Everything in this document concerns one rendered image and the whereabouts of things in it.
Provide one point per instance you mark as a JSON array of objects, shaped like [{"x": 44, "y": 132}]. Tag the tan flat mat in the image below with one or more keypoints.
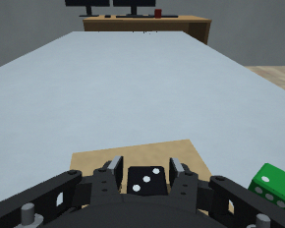
[{"x": 151, "y": 154}]

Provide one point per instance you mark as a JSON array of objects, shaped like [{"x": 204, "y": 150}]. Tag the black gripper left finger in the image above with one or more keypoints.
[{"x": 37, "y": 205}]

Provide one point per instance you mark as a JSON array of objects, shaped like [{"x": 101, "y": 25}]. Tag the black die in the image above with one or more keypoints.
[{"x": 146, "y": 181}]

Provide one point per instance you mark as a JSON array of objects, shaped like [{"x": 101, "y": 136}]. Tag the green die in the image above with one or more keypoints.
[{"x": 269, "y": 183}]

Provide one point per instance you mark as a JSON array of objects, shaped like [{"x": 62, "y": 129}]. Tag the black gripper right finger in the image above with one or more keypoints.
[{"x": 190, "y": 193}]

